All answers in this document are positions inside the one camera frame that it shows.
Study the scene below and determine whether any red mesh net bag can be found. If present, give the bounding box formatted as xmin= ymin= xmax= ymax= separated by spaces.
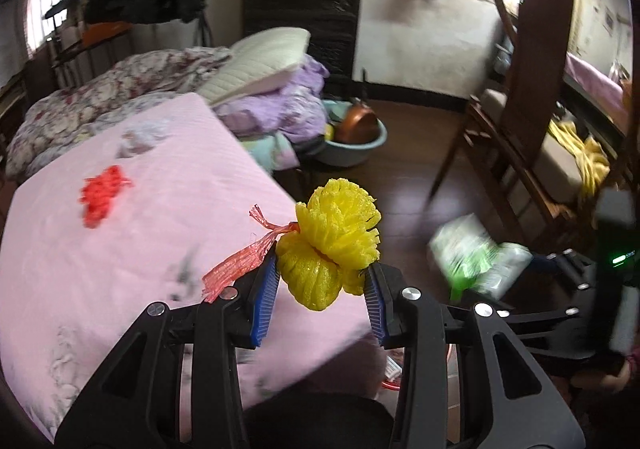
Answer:
xmin=202 ymin=205 xmax=299 ymax=304

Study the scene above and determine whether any yellow foam net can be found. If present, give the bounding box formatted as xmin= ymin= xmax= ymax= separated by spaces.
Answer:
xmin=276 ymin=178 xmax=382 ymax=311

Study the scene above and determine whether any white green plastic bag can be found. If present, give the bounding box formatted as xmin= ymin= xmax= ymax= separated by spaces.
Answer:
xmin=428 ymin=214 xmax=533 ymax=302

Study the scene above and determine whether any red foam net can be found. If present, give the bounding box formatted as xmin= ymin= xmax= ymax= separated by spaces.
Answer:
xmin=78 ymin=165 xmax=134 ymax=228

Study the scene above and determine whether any white tissue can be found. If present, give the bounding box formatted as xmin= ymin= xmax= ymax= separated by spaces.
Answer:
xmin=116 ymin=118 xmax=171 ymax=158

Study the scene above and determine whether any red plastic trash basket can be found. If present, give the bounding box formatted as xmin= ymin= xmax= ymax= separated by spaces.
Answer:
xmin=380 ymin=347 xmax=457 ymax=393

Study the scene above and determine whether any right hand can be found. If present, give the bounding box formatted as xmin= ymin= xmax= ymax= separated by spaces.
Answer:
xmin=570 ymin=353 xmax=639 ymax=394

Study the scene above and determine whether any pink bed sheet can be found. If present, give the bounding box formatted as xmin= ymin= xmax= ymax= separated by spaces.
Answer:
xmin=1 ymin=94 xmax=393 ymax=448

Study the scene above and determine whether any light blue wash basin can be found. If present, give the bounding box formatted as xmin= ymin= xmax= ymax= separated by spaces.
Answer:
xmin=314 ymin=99 xmax=387 ymax=168

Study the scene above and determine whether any yellow towel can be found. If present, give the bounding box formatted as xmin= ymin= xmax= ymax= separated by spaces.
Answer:
xmin=548 ymin=120 xmax=610 ymax=203

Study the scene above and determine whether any copper bowl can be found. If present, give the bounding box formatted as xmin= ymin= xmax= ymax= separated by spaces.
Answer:
xmin=333 ymin=101 xmax=380 ymax=146

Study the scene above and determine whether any purple folded blanket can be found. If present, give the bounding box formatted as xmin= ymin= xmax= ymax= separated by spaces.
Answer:
xmin=214 ymin=53 xmax=331 ymax=173

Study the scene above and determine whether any wooden chair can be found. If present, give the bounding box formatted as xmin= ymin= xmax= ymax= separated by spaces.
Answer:
xmin=431 ymin=0 xmax=639 ymax=252

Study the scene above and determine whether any white quilted pillow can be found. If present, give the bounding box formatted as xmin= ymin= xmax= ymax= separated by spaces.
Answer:
xmin=196 ymin=26 xmax=310 ymax=106

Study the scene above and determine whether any floral quilt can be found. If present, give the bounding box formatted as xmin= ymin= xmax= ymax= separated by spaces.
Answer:
xmin=6 ymin=47 xmax=232 ymax=182

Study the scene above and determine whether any black metal chair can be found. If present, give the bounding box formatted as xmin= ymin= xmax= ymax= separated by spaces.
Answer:
xmin=41 ymin=0 xmax=137 ymax=90

